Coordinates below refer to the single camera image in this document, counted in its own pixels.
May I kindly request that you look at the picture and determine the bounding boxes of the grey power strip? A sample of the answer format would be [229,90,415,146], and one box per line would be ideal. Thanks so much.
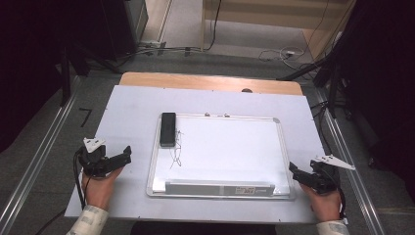
[139,39,168,56]

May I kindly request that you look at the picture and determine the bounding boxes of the black curtain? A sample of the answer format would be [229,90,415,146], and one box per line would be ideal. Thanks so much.
[0,0,150,155]
[326,0,415,205]

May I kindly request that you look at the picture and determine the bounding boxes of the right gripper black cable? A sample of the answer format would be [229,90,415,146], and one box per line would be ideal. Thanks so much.
[336,186,347,220]

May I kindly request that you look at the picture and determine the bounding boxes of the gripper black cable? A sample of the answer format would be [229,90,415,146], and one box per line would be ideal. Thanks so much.
[33,146,90,235]
[336,186,347,220]

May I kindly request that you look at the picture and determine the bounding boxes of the black hanging cable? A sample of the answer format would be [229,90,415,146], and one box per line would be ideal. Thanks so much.
[205,0,224,52]

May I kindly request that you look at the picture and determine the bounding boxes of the aluminium floor rail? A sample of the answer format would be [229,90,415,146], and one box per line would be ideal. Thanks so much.
[313,87,388,235]
[0,75,82,235]

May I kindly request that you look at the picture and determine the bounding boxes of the white floor cable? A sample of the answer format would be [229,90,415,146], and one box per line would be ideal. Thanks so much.
[258,46,306,64]

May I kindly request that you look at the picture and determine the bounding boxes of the black tripod stand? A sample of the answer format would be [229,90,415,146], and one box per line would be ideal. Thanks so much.
[276,57,346,119]

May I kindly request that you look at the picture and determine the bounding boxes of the person's left hand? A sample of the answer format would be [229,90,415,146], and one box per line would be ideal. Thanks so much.
[80,165,125,212]

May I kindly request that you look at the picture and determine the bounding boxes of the person's right hand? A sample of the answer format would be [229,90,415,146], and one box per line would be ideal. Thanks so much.
[299,182,343,223]

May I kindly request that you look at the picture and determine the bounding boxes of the person's dark clothing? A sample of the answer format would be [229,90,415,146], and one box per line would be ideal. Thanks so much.
[129,220,278,235]

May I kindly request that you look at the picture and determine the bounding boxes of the black whiteboard eraser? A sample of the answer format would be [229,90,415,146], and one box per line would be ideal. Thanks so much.
[159,112,178,149]

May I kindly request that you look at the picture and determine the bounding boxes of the white table cover panel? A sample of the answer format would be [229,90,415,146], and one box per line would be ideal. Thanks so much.
[64,84,328,225]

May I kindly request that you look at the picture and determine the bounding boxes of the light wooden furniture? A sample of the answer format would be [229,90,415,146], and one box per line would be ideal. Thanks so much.
[199,0,356,60]

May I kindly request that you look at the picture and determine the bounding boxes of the metal-framed whiteboard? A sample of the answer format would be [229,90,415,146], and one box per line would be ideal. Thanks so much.
[145,112,297,201]

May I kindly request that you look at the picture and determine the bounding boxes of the black metal stand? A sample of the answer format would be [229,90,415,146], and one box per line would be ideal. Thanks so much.
[60,48,72,108]

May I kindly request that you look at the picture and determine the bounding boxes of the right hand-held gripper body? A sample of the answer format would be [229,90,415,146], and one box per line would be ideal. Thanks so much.
[308,154,357,196]

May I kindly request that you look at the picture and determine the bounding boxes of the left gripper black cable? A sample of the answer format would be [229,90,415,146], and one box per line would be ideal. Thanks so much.
[33,146,90,235]

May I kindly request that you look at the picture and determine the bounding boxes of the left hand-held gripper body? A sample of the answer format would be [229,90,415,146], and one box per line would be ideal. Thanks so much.
[77,136,114,179]

